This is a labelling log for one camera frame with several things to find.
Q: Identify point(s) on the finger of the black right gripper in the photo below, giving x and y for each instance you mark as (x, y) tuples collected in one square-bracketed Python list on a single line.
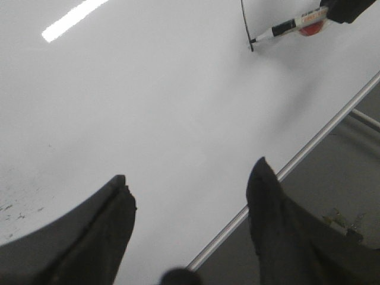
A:
[(345, 11)]

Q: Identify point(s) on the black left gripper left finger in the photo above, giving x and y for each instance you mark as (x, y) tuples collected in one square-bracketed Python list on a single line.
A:
[(85, 246)]

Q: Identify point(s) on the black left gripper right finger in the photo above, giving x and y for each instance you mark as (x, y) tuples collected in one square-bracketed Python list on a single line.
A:
[(294, 247)]

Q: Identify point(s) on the black white whiteboard marker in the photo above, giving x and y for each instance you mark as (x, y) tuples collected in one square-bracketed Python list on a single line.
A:
[(305, 20)]

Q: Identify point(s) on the metal whiteboard stand leg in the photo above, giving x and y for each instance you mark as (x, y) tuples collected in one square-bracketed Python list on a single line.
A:
[(365, 119)]

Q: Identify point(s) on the white whiteboard with metal frame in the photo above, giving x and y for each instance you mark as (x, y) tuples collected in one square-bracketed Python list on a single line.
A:
[(169, 94)]

